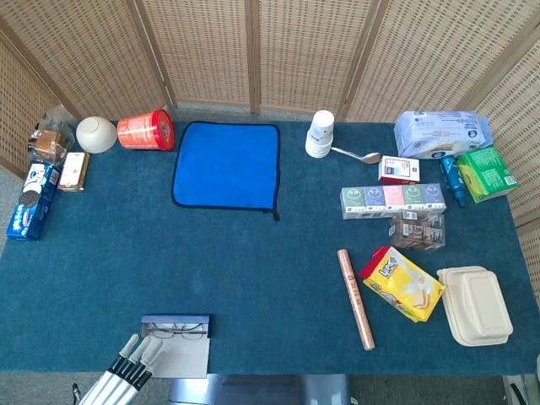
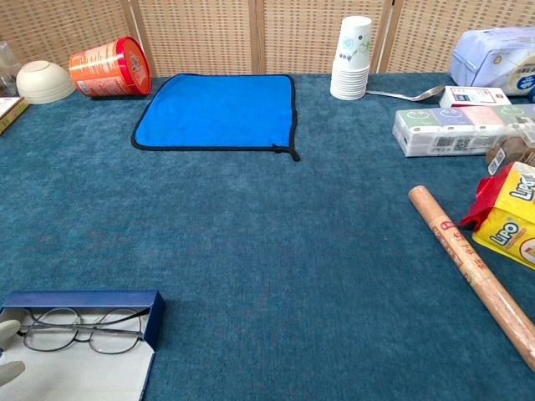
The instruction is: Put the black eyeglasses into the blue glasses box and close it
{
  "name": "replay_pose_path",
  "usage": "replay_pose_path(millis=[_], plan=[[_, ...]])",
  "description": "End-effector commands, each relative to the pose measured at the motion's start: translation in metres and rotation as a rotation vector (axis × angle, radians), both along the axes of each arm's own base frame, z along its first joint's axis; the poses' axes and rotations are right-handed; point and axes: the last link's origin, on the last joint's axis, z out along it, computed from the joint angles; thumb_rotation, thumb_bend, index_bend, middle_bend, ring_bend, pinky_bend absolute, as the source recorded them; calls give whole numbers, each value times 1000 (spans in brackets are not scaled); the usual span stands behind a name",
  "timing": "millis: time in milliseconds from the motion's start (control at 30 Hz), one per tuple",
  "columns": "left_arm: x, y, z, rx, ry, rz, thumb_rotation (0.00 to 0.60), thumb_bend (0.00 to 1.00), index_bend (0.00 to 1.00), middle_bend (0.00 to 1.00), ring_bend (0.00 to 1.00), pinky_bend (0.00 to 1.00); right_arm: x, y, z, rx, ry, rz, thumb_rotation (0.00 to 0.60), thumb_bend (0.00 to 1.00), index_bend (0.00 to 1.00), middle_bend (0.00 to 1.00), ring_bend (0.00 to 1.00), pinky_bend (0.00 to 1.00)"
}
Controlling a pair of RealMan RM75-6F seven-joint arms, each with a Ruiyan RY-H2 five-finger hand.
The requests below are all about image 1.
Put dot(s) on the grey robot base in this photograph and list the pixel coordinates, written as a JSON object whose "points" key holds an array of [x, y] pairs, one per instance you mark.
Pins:
{"points": [[261, 390]]}

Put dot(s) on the teal table cloth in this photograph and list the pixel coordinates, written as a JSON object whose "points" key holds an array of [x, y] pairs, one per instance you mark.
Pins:
{"points": [[274, 261]]}

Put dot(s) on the pastel pocket tissue multipack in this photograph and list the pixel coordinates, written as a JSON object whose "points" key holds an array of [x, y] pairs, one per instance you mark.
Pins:
{"points": [[392, 200]]}

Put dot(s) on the orange red-lidded can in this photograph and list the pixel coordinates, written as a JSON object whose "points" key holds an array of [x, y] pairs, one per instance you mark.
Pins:
{"points": [[143, 133]]}

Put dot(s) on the white paper cup stack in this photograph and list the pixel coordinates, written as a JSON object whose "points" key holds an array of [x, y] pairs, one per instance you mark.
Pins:
{"points": [[320, 137]]}

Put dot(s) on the blue glasses case grey lining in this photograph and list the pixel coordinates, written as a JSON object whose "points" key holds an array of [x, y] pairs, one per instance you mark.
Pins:
{"points": [[185, 354]]}

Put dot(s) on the brown clear-wrapped pack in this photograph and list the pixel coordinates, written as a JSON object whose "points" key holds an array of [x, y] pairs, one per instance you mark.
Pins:
{"points": [[419, 232]]}

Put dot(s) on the clear bag with bread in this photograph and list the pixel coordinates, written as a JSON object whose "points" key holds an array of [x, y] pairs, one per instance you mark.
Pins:
{"points": [[48, 143]]}

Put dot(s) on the beige lunch box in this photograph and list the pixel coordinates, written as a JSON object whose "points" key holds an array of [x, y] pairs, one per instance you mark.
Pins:
{"points": [[476, 306]]}

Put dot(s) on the wicker folding screen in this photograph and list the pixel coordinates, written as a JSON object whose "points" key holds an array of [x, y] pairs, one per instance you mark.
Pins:
{"points": [[202, 50]]}

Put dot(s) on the cream bowl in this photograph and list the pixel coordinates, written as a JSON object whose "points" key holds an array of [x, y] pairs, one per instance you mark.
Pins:
{"points": [[96, 135]]}

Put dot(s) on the blue Oreo cookie box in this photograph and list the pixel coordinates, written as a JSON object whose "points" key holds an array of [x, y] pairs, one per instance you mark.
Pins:
{"points": [[31, 202]]}

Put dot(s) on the small white red box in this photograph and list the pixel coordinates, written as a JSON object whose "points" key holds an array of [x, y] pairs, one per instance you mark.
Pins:
{"points": [[398, 170]]}

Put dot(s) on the blue bottle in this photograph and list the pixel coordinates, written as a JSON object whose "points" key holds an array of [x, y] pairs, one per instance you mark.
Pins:
{"points": [[452, 175]]}

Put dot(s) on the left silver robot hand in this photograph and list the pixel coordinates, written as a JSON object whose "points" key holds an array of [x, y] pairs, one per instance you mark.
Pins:
{"points": [[122, 375]]}

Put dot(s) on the small brown white box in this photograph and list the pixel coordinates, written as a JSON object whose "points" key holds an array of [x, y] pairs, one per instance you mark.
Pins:
{"points": [[72, 171]]}

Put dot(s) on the white blue tissue pack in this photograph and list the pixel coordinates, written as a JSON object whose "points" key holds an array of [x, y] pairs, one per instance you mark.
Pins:
{"points": [[441, 135]]}

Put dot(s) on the yellow Lipo snack bag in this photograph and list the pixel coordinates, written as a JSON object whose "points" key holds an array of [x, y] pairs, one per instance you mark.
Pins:
{"points": [[401, 287]]}

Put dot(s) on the blue cloth black trim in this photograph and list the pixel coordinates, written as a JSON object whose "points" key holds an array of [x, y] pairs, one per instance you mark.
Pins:
{"points": [[228, 164]]}

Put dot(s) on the metal spoon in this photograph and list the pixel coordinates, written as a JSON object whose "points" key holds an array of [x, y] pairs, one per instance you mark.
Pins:
{"points": [[371, 158]]}

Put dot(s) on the black eyeglasses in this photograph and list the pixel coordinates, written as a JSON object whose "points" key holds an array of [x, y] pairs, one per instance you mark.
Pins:
{"points": [[179, 331]]}

